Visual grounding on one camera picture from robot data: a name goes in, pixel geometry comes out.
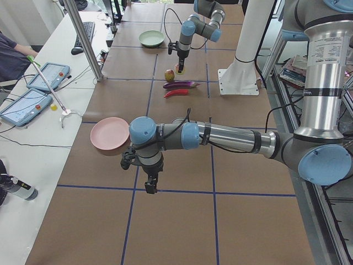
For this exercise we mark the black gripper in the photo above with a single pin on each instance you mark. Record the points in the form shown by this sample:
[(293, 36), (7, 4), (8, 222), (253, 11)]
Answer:
[(182, 53), (154, 169)]

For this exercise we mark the pink green peach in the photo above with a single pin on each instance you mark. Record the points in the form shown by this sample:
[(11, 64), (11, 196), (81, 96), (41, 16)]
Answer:
[(177, 71)]

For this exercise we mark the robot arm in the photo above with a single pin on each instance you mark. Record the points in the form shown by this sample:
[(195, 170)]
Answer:
[(315, 149), (193, 25)]

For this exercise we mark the purple eggplant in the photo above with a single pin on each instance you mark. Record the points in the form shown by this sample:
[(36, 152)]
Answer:
[(180, 84)]

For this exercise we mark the red chili pepper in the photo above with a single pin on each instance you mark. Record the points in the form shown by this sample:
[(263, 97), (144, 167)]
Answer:
[(176, 92)]

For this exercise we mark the green plate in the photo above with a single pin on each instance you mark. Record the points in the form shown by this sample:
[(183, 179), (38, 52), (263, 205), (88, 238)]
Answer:
[(151, 38)]

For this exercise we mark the pink plate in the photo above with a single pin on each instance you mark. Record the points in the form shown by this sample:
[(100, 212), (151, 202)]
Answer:
[(109, 133)]

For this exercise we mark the black keyboard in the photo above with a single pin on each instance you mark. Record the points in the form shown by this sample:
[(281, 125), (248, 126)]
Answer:
[(89, 28)]

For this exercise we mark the black computer mouse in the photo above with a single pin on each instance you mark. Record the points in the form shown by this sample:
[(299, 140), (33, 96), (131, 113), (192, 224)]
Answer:
[(76, 50)]

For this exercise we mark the stack of books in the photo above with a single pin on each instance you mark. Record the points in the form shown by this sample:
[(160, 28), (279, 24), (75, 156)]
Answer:
[(294, 70)]

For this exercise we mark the small yellow cup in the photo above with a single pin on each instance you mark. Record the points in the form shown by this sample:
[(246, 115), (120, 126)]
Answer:
[(53, 107)]

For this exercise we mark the far teach pendant tablet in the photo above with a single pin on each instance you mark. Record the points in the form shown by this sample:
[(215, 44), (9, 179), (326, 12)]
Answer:
[(54, 74)]

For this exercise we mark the teach pendant tablet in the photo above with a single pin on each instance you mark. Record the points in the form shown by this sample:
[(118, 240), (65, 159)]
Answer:
[(25, 108), (54, 74)]

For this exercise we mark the grey water bottle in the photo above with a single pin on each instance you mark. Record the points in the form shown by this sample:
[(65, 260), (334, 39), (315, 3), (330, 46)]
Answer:
[(20, 189)]

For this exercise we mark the near teach pendant tablet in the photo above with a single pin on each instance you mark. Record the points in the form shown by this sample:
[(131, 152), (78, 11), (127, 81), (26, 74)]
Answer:
[(25, 108)]

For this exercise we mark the metal rod with green tip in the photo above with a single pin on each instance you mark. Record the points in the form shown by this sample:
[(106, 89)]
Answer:
[(65, 110)]

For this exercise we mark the seated person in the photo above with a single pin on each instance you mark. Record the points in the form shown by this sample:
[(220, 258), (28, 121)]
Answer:
[(14, 61)]

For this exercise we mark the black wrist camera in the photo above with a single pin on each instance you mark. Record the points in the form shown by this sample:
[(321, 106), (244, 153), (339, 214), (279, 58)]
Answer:
[(172, 46), (128, 159)]

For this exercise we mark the aluminium frame post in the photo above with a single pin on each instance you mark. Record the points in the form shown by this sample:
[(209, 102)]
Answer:
[(87, 47)]

